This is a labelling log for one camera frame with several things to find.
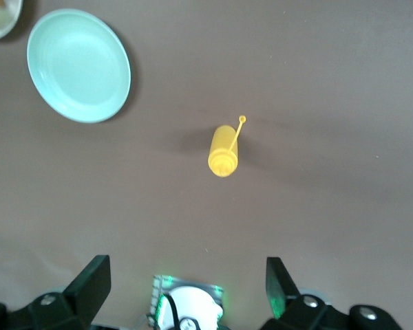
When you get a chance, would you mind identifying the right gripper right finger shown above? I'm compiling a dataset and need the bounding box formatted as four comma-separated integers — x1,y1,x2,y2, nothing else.
257,256,405,330

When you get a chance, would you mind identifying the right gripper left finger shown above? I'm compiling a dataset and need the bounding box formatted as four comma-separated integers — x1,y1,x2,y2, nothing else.
0,254,112,330

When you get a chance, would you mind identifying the yellow squeeze bottle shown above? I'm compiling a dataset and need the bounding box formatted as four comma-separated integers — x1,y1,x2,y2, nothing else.
206,114,248,178

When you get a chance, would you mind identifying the mint green plate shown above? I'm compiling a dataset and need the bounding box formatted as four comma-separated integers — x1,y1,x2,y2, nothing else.
26,8,132,124

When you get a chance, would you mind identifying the beige plate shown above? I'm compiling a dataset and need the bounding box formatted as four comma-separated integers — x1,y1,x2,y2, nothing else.
0,0,24,43

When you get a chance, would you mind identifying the brown table mat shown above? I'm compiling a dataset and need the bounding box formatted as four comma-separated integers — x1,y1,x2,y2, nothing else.
0,0,413,330

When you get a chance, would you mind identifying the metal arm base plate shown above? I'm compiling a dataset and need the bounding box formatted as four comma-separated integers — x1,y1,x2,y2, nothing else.
146,274,225,330

